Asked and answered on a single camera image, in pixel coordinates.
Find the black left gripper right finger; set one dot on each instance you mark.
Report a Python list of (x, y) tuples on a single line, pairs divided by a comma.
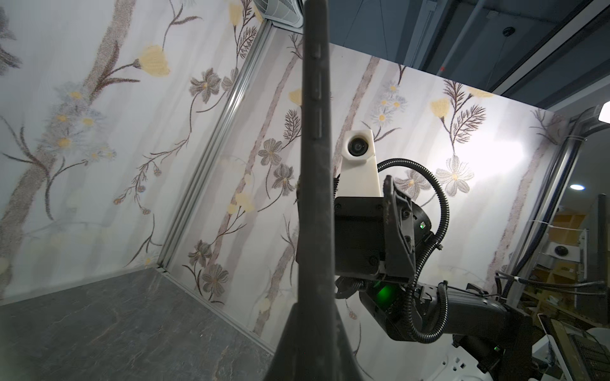
[(346, 368)]

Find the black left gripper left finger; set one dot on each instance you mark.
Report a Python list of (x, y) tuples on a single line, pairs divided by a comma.
[(283, 365)]

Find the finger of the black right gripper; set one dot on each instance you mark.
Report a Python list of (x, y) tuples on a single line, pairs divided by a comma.
[(400, 257)]

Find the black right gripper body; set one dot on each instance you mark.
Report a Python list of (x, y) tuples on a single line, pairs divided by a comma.
[(359, 237)]

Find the black phone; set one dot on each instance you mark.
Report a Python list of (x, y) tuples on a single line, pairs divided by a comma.
[(316, 307)]

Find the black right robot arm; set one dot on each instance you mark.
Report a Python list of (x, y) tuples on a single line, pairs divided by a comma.
[(497, 336)]

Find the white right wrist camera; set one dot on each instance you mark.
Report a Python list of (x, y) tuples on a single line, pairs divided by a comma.
[(359, 175)]

